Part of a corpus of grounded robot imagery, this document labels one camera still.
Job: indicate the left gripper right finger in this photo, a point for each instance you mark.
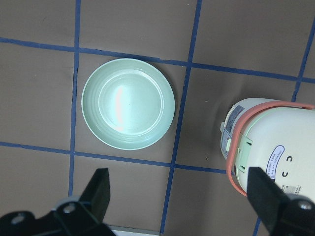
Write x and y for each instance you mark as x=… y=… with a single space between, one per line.
x=266 y=198

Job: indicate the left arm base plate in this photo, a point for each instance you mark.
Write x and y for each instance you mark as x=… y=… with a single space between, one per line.
x=125 y=231

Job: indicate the far green plate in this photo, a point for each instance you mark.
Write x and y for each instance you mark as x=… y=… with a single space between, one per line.
x=128 y=104

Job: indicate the white rice cooker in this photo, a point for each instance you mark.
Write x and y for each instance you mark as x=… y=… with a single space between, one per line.
x=276 y=136

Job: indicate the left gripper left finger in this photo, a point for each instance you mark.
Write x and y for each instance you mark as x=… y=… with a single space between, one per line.
x=96 y=195

